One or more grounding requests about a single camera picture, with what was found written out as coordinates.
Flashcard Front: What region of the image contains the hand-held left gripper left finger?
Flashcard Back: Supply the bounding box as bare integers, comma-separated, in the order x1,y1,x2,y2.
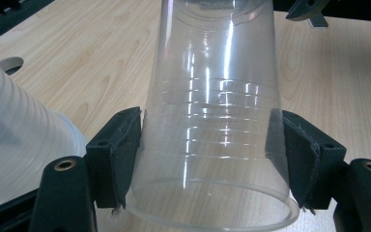
85,106,142,217

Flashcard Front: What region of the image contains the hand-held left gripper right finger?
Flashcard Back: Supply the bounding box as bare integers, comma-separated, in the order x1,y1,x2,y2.
265,108,348,217

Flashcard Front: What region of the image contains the single clear plastic cup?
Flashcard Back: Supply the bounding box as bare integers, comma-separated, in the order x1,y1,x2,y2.
125,0,300,232

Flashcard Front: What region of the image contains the stack of nested translucent cups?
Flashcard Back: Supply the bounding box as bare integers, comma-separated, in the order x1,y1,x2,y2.
0,52,90,214

